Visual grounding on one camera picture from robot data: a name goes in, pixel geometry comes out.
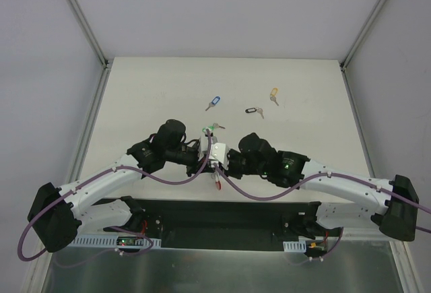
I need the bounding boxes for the key with black tag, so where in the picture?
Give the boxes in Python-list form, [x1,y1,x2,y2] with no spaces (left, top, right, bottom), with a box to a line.
[245,107,265,119]

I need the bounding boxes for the aluminium frame rail right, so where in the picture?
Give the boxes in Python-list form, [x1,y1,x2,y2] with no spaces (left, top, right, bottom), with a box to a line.
[339,0,418,293]

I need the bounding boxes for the key with yellow tag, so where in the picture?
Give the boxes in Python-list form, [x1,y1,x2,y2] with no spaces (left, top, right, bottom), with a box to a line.
[269,88,279,106]

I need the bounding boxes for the aluminium frame rail left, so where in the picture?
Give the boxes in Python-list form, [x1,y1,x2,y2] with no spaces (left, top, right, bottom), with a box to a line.
[21,0,112,292]

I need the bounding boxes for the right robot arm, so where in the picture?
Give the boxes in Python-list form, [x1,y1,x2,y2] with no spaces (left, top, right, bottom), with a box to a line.
[210,133,419,242]

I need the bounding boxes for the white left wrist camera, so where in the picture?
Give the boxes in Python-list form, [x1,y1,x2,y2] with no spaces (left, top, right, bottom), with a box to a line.
[198,133,218,159]

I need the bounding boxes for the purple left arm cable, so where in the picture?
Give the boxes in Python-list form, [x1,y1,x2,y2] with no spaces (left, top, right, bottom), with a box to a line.
[17,127,213,262]

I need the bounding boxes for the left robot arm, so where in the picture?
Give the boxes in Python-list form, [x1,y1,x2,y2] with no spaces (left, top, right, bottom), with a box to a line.
[23,119,215,253]

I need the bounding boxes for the aluminium frame rail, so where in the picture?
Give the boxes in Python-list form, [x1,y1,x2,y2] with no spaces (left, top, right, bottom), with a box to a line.
[339,0,418,293]
[21,0,112,292]

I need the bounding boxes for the red handled metal key organizer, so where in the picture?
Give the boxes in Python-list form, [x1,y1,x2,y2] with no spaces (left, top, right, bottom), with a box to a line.
[211,172,222,191]

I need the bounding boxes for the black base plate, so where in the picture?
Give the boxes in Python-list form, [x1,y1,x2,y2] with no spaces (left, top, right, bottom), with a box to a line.
[62,195,387,250]

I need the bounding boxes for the key with blue rectangular tag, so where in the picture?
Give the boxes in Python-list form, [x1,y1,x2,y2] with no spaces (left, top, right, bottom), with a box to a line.
[205,96,221,111]

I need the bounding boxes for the key with green tag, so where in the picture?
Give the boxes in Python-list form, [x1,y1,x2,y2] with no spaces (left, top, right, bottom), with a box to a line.
[202,123,225,133]

